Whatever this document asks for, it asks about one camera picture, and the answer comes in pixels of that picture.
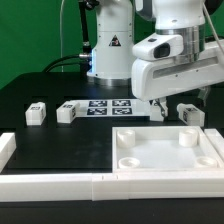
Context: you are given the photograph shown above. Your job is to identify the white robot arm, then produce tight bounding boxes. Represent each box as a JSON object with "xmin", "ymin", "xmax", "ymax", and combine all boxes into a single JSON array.
[{"xmin": 81, "ymin": 0, "xmax": 224, "ymax": 120}]

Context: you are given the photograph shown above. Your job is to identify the white square tabletop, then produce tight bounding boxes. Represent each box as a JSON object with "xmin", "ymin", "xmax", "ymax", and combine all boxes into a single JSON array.
[{"xmin": 112, "ymin": 126, "xmax": 224, "ymax": 172}]

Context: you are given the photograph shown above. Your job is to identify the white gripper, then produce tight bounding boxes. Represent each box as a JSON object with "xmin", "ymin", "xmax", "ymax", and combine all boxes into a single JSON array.
[{"xmin": 131, "ymin": 34, "xmax": 224, "ymax": 118}]

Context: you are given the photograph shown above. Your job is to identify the white U-shaped fence wall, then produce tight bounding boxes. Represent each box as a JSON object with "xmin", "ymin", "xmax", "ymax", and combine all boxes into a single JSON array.
[{"xmin": 0, "ymin": 129, "xmax": 224, "ymax": 202}]

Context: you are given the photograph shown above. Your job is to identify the white marker base plate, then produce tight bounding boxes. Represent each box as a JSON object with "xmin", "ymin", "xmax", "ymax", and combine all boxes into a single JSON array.
[{"xmin": 75, "ymin": 99, "xmax": 150, "ymax": 117}]

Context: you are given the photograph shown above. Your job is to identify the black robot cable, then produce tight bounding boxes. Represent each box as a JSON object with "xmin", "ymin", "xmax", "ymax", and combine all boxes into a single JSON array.
[{"xmin": 42, "ymin": 54, "xmax": 92, "ymax": 73}]

